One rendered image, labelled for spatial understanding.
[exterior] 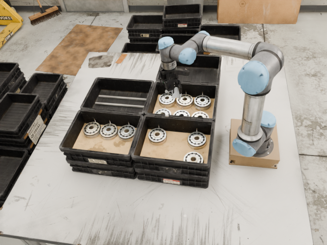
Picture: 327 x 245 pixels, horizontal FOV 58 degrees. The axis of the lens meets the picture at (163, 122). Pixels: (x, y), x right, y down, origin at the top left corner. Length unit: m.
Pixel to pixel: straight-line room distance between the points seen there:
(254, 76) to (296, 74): 2.40
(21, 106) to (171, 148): 1.53
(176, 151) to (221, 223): 0.43
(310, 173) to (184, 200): 1.35
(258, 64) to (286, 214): 0.80
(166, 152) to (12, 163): 1.45
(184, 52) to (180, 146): 0.53
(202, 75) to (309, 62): 1.91
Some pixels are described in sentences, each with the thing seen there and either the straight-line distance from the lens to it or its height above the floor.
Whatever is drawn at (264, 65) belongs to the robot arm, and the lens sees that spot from 1.19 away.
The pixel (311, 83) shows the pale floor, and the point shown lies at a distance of 3.48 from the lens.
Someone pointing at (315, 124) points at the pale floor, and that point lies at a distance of 3.06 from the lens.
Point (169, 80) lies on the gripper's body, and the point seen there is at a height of 1.14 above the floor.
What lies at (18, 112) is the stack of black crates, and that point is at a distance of 2.72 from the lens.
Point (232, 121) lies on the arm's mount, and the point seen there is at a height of 0.80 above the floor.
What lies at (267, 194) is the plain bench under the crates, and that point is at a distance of 1.68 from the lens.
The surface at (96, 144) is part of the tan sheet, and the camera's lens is 1.75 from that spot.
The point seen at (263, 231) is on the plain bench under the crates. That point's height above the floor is 0.70.
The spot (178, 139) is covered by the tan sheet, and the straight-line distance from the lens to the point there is 1.68.
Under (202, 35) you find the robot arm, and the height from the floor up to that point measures 1.35.
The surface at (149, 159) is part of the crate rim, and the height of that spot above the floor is 0.93.
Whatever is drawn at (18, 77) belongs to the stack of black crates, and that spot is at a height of 0.49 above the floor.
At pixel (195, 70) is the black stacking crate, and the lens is 2.12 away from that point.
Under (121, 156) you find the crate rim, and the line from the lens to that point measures 1.53.
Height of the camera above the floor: 2.14
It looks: 47 degrees down
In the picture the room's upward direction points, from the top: 7 degrees counter-clockwise
